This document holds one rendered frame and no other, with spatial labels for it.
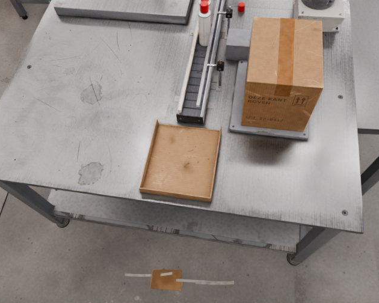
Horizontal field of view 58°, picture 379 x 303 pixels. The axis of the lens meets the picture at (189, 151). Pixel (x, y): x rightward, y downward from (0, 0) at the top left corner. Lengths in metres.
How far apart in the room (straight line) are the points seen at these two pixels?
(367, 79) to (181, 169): 0.87
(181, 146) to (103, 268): 1.03
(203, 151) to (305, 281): 1.06
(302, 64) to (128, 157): 0.71
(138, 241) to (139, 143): 0.86
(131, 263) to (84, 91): 1.02
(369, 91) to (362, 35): 0.32
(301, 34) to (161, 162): 0.68
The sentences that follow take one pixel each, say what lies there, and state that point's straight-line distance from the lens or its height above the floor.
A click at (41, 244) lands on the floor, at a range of 2.27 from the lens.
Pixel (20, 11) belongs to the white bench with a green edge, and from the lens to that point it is 3.42.
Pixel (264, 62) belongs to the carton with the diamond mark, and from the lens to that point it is 1.19.
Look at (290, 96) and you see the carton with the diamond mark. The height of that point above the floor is 1.06.
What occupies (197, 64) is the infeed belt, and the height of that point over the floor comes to 0.88.
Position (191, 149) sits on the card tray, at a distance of 1.32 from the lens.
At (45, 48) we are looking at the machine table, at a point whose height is 0.83.
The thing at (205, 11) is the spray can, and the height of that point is 1.06.
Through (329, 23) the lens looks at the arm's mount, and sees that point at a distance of 1.74.
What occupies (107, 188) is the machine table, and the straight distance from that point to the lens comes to 1.31.
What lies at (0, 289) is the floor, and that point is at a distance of 2.33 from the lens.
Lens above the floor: 1.99
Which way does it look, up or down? 62 degrees down
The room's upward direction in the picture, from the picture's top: 7 degrees counter-clockwise
